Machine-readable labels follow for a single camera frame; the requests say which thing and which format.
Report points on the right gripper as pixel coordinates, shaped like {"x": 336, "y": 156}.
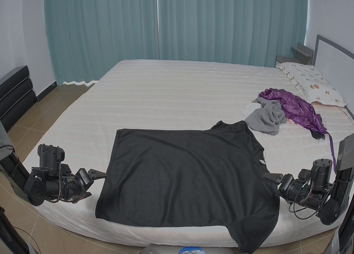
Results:
{"x": 290, "y": 189}

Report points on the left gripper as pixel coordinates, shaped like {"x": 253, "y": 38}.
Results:
{"x": 84, "y": 181}

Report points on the black T-shirt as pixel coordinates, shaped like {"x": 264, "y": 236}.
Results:
{"x": 179, "y": 178}

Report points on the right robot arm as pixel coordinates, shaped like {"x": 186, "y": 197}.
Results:
{"x": 345, "y": 153}

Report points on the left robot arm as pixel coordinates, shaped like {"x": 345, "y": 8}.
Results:
{"x": 16, "y": 175}

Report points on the bed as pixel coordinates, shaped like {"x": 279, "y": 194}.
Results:
{"x": 179, "y": 89}

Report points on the small black garment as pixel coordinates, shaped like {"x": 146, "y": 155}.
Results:
{"x": 318, "y": 135}

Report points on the pink garment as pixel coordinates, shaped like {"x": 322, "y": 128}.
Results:
{"x": 290, "y": 121}

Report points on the grey garment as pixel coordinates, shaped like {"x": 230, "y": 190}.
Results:
{"x": 265, "y": 118}

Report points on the purple satin garment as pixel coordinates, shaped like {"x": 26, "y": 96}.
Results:
{"x": 297, "y": 106}

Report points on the white garment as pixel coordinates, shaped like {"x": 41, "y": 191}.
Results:
{"x": 249, "y": 109}

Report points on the white printed pillow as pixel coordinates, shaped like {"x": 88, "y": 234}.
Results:
{"x": 309, "y": 82}

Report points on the black chest of drawers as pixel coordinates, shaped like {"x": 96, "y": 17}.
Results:
{"x": 15, "y": 92}

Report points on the grey bedside table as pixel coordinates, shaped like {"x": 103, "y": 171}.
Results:
{"x": 302, "y": 49}

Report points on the blue-green curtain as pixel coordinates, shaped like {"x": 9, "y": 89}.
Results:
{"x": 102, "y": 26}
{"x": 229, "y": 12}

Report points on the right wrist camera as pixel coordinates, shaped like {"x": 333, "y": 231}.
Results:
{"x": 304, "y": 174}

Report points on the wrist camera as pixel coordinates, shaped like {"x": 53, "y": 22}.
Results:
{"x": 304, "y": 174}
{"x": 61, "y": 155}

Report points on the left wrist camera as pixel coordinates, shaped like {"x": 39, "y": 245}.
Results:
{"x": 61, "y": 155}

